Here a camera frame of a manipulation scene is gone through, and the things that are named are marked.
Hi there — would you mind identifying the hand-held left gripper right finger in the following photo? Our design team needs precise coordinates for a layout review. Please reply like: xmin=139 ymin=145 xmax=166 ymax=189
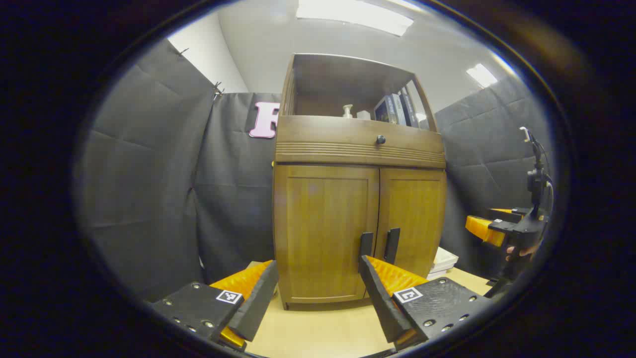
xmin=359 ymin=255 xmax=492 ymax=350

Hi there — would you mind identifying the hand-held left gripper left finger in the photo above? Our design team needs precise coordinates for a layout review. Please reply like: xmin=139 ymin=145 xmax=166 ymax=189
xmin=152 ymin=260 xmax=280 ymax=351

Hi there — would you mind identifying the black door handle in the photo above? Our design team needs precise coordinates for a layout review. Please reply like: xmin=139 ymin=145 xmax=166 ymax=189
xmin=384 ymin=228 xmax=401 ymax=265
xmin=360 ymin=232 xmax=374 ymax=273

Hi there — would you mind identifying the small ceiling light panel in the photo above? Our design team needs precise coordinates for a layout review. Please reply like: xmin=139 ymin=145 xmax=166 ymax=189
xmin=466 ymin=63 xmax=498 ymax=89

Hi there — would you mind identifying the wooden cabinet door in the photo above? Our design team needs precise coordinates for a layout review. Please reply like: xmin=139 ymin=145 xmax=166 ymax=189
xmin=374 ymin=168 xmax=447 ymax=279
xmin=274 ymin=164 xmax=381 ymax=305

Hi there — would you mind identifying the large ceiling light panel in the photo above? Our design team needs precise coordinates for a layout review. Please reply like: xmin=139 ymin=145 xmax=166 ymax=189
xmin=297 ymin=0 xmax=414 ymax=36

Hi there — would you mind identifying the white book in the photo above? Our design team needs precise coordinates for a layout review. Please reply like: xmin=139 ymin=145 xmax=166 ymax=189
xmin=427 ymin=247 xmax=459 ymax=280

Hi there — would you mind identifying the brown wooden shoe cabinet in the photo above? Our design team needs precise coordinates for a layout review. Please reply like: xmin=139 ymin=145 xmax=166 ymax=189
xmin=272 ymin=53 xmax=448 ymax=311

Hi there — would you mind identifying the black backdrop cloth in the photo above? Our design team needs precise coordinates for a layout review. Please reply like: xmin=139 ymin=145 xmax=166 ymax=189
xmin=82 ymin=39 xmax=555 ymax=301

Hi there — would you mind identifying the wooden cabinet drawer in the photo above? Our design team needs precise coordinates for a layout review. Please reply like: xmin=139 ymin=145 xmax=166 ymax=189
xmin=275 ymin=115 xmax=446 ymax=169

